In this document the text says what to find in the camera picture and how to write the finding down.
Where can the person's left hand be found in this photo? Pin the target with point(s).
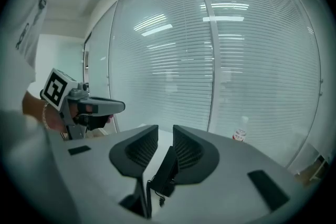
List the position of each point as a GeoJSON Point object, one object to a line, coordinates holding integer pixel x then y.
{"type": "Point", "coordinates": [57, 120]}

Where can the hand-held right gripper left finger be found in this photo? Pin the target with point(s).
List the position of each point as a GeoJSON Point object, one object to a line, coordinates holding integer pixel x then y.
{"type": "Point", "coordinates": [99, 178]}

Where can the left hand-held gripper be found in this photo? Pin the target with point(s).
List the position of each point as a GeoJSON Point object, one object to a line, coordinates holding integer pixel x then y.
{"type": "Point", "coordinates": [53, 89]}

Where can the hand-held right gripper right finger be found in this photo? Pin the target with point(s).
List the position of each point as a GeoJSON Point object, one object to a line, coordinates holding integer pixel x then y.
{"type": "Point", "coordinates": [231, 178]}

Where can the black desk telephone base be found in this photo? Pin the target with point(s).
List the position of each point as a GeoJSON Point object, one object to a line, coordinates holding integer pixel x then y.
{"type": "Point", "coordinates": [173, 165]}

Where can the white table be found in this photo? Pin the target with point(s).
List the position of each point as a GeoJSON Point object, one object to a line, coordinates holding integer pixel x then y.
{"type": "Point", "coordinates": [165, 137]}

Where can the clear bottle with red label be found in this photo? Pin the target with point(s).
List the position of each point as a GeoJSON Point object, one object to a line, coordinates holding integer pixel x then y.
{"type": "Point", "coordinates": [240, 133]}

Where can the person's left forearm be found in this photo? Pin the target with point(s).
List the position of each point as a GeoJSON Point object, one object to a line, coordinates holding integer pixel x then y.
{"type": "Point", "coordinates": [34, 107]}

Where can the person's grey printed shirt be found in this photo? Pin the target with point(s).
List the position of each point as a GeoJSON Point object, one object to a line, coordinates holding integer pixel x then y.
{"type": "Point", "coordinates": [26, 34]}

